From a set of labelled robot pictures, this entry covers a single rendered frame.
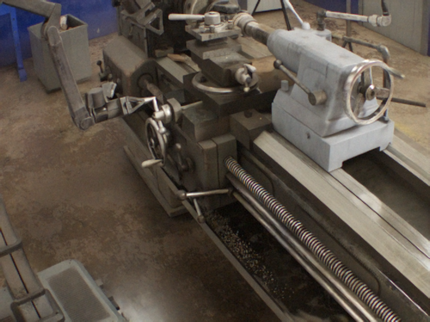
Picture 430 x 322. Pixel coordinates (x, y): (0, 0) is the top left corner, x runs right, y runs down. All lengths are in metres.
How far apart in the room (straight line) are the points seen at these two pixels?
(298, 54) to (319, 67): 0.12
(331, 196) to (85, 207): 1.79
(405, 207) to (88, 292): 1.29
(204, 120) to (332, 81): 0.51
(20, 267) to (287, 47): 1.24
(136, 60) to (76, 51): 1.93
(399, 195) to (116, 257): 1.49
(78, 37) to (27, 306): 3.00
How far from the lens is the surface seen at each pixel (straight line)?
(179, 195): 1.84
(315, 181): 1.59
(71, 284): 2.16
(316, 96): 1.60
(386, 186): 1.81
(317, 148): 1.65
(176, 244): 2.65
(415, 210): 1.72
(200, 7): 2.36
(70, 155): 3.54
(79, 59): 4.55
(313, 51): 1.69
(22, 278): 1.87
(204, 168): 1.88
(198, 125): 1.84
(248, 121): 1.83
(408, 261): 1.35
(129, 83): 2.61
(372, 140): 1.73
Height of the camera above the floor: 1.75
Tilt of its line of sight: 33 degrees down
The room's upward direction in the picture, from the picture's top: 3 degrees counter-clockwise
